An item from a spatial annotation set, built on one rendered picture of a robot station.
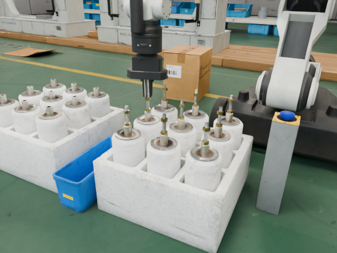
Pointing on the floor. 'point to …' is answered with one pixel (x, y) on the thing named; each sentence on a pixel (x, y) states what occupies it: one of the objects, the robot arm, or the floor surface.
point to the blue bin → (80, 178)
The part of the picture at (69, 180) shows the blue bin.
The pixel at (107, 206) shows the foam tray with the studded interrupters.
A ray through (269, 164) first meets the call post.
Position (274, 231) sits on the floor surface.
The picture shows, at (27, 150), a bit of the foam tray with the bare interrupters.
